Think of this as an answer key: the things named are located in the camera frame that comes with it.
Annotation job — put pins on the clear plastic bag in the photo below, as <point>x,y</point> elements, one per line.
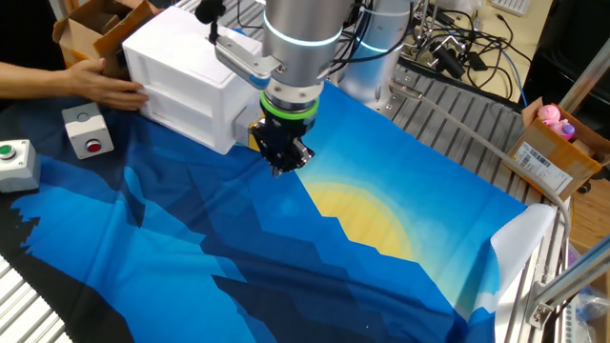
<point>593,309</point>

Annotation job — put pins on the taped brown cardboard box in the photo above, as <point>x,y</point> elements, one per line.
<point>81,33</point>

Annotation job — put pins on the person dark torso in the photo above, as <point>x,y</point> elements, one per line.
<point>24,28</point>

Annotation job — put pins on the bare person hand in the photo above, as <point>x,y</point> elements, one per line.
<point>100,86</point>

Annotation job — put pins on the white plastic drawer cabinet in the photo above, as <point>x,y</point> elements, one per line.
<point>190,71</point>

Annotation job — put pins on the aluminium frame bar with bracket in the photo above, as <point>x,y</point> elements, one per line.
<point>572,276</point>

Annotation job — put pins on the silver metal clamp stand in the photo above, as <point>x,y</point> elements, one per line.
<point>421,28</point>

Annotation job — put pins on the white keyboard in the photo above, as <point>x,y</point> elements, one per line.
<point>512,6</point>

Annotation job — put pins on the pink bottle purple cap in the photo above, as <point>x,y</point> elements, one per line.
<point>566,129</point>

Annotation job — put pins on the large black computer case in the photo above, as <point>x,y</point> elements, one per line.
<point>572,47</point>

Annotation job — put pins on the grey box red push button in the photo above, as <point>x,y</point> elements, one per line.
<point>81,126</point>

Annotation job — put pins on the blue mountain sunset cloth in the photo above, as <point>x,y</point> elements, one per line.
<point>190,228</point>

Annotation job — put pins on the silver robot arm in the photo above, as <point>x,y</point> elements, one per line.
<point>305,19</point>

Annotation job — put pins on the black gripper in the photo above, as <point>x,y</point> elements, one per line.
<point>286,131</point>

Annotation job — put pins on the labelled brown cardboard box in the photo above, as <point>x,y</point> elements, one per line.
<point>557,152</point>

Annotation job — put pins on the bare person forearm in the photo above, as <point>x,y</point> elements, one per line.
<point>33,80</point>

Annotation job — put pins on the silver wrist camera bar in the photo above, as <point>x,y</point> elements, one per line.
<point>248,62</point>

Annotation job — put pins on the pink pig toy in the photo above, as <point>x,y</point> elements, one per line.
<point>549,114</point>

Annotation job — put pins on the slanted aluminium profile bar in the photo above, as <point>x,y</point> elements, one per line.
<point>588,71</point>

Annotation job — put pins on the grey box green push button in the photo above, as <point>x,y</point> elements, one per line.
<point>19,169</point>

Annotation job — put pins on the yellow green toy block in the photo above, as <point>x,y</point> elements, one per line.
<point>242,126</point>

